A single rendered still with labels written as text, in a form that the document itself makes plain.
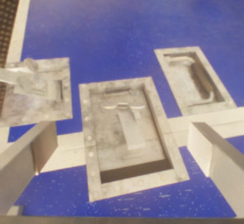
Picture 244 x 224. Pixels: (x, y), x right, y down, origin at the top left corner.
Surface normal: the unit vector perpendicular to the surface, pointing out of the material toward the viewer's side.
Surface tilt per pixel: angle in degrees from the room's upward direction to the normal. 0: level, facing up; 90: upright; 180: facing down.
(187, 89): 90
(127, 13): 90
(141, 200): 90
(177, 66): 90
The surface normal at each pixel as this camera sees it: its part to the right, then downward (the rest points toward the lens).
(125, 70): 0.08, -0.54
